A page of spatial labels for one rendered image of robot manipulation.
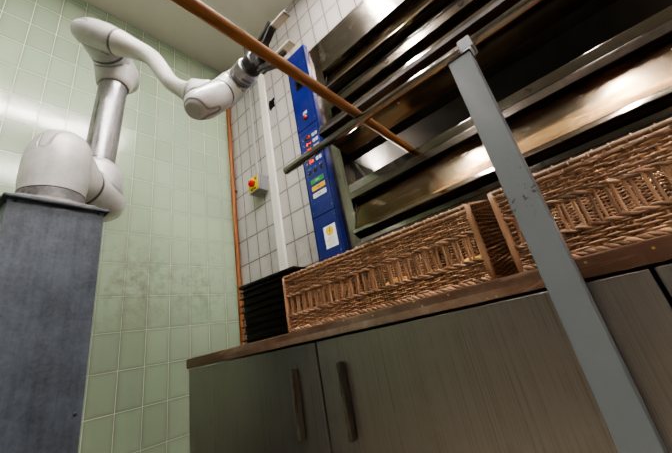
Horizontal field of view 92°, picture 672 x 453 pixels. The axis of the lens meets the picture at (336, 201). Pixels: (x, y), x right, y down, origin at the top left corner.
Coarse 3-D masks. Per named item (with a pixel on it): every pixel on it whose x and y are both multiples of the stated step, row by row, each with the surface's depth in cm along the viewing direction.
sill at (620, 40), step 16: (656, 16) 87; (624, 32) 91; (640, 32) 89; (608, 48) 93; (576, 64) 98; (544, 80) 103; (512, 96) 108; (528, 96) 105; (464, 128) 117; (432, 144) 125; (400, 160) 133; (368, 176) 142
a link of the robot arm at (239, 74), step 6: (240, 60) 115; (234, 66) 115; (240, 66) 113; (234, 72) 115; (240, 72) 114; (246, 72) 114; (234, 78) 116; (240, 78) 115; (246, 78) 115; (252, 78) 116; (240, 84) 117; (246, 84) 118
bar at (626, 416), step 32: (480, 32) 80; (448, 64) 58; (480, 96) 53; (352, 128) 104; (480, 128) 52; (512, 160) 48; (512, 192) 47; (544, 224) 44; (544, 256) 43; (576, 288) 40; (576, 320) 40; (576, 352) 39; (608, 352) 37; (608, 384) 37; (608, 416) 36; (640, 416) 35; (640, 448) 34
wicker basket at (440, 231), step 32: (416, 224) 69; (448, 224) 65; (480, 224) 65; (352, 256) 78; (384, 256) 72; (416, 256) 68; (448, 256) 63; (288, 288) 90; (320, 288) 82; (352, 288) 76; (384, 288) 70; (416, 288) 66; (448, 288) 62; (288, 320) 87; (320, 320) 80
